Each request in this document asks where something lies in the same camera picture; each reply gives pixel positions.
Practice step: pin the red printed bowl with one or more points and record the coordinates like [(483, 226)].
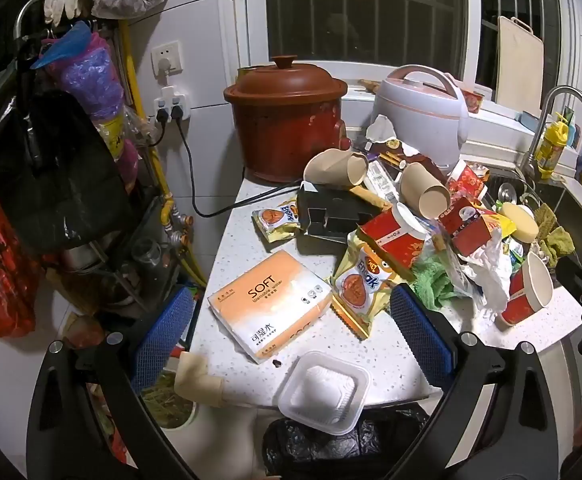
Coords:
[(472, 101)]

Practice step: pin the small yellow snack packet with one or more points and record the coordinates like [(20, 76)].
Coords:
[(273, 220)]

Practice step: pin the teal bottle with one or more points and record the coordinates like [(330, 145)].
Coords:
[(571, 130)]

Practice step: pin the yellow pump bottle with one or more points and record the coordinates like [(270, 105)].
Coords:
[(551, 147)]

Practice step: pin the olive dish cloth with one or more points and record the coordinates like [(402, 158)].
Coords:
[(556, 242)]

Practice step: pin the black box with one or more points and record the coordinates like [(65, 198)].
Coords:
[(341, 210)]

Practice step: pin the dark brown snack packet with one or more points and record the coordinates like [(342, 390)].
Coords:
[(393, 154)]

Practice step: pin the black trash bag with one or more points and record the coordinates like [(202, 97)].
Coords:
[(371, 445)]

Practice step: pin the brown clay cooker lid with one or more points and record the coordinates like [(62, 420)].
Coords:
[(283, 80)]

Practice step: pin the white plug adapter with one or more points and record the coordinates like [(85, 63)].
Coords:
[(171, 101)]

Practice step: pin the red carton box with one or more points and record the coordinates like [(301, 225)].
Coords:
[(466, 227)]

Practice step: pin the steel sink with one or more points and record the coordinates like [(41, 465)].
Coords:
[(576, 205)]

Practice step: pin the black hanging bag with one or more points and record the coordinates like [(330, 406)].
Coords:
[(61, 170)]

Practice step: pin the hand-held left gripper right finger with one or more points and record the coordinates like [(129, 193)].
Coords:
[(421, 335)]

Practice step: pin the steel sink faucet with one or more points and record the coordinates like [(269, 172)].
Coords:
[(561, 91)]

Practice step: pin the brown clay cooker pot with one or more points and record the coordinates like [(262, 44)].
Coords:
[(281, 135)]

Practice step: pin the white printed packet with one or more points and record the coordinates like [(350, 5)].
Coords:
[(382, 180)]

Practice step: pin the white rubber gloves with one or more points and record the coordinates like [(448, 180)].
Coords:
[(61, 5)]

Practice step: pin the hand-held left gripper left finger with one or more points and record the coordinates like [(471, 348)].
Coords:
[(163, 330)]

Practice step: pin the green cloth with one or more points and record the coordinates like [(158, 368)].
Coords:
[(431, 282)]

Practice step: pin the beige cutting board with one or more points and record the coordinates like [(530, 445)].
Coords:
[(518, 70)]

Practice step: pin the white wall socket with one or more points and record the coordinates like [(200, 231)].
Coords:
[(167, 57)]

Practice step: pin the white plastic tray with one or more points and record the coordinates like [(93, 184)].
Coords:
[(321, 390)]

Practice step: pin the purple plastic bags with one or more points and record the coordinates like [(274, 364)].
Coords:
[(91, 75)]

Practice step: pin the red cup with white inside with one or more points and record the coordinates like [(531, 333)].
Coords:
[(516, 300)]

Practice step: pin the brass pipe valve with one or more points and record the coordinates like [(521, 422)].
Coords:
[(178, 225)]

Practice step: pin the white plastic bag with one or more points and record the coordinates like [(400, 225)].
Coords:
[(491, 270)]

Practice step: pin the metal rack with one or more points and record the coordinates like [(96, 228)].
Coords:
[(21, 16)]

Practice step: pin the barred window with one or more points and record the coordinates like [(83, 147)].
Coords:
[(361, 10)]

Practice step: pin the small clear plastic bag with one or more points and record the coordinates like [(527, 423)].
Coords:
[(138, 119)]

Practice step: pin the white crumpled tissue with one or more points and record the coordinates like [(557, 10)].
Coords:
[(382, 127)]

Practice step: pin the red paper cup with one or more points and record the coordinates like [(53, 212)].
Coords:
[(391, 240)]

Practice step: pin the yellow sponge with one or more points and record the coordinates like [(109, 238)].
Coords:
[(518, 222)]

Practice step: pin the white rice cooker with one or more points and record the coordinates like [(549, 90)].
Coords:
[(421, 110)]

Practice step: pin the orange tissue pack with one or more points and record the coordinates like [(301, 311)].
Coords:
[(266, 300)]

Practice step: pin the crushed brown paper cup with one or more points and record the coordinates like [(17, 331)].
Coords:
[(331, 165)]

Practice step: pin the large yellow snack packet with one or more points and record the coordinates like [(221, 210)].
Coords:
[(361, 285)]

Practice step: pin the white pot with greens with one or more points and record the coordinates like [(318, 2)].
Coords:
[(171, 405)]

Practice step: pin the yellow gas pipe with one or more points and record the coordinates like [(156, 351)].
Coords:
[(136, 90)]

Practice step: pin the steel ladle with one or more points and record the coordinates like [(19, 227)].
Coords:
[(507, 192)]

